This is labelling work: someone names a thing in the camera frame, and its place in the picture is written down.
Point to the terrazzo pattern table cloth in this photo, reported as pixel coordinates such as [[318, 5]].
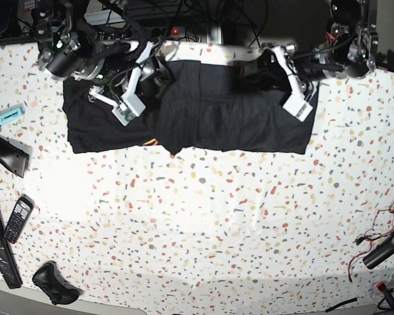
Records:
[[205, 232]]

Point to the black game controller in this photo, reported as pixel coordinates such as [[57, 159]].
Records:
[[50, 281]]

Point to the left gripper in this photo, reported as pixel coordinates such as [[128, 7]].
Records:
[[282, 69]]

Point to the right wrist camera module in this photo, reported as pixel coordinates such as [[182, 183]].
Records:
[[128, 109]]

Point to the black handheld scanner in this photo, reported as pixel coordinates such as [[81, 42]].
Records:
[[14, 155]]

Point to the red handled tool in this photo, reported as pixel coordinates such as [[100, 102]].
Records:
[[387, 295]]

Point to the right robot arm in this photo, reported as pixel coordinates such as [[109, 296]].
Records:
[[64, 36]]

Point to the black T-shirt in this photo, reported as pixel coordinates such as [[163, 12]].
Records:
[[206, 107]]

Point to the black cylinder tool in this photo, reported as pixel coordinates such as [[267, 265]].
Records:
[[380, 254]]

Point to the teal highlighter marker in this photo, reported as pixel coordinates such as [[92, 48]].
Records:
[[11, 114]]

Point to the black cable strip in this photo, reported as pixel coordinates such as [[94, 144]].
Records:
[[341, 304]]

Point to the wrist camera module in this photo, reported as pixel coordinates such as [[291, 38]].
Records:
[[297, 107], [128, 109]]

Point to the black power strip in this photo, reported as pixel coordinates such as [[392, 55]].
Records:
[[174, 33]]

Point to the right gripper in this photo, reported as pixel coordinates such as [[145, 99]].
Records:
[[124, 74]]

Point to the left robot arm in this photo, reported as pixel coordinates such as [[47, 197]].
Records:
[[349, 50]]

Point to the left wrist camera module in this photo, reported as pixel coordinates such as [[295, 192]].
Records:
[[297, 107]]

